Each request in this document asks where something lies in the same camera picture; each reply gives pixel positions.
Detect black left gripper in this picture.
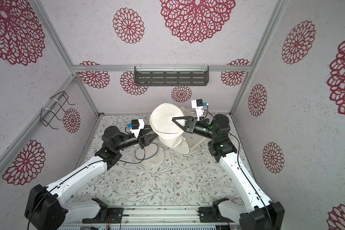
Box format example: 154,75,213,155
114,124,160,151

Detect white mesh bag blue trim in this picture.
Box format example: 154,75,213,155
135,142,165,168

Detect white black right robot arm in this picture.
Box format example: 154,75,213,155
172,114,285,230

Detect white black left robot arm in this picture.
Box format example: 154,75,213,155
25,125,158,230

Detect white perforated plastic basket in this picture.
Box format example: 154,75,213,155
180,106,208,153

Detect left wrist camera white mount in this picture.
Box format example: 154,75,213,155
127,119,145,139

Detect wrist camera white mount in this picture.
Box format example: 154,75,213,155
191,99,209,121
127,119,145,139

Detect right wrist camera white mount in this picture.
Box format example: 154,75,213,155
191,99,209,121

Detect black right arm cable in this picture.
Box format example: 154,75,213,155
202,110,277,228

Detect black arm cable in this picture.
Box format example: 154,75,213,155
202,110,277,228
25,126,147,230

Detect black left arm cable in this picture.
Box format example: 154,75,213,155
25,126,147,230

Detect dark grey wall shelf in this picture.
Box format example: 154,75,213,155
134,67,209,87

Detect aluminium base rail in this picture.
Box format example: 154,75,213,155
59,206,244,230

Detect black wire wall rack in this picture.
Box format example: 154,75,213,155
39,91,75,130

